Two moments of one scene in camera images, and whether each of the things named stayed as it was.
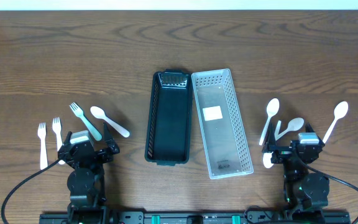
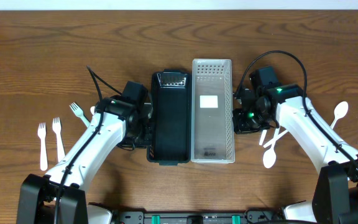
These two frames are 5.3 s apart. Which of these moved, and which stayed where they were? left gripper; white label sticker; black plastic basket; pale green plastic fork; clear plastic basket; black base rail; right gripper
Moved: white label sticker; right gripper; clear plastic basket; left gripper
Stayed: black plastic basket; pale green plastic fork; black base rail
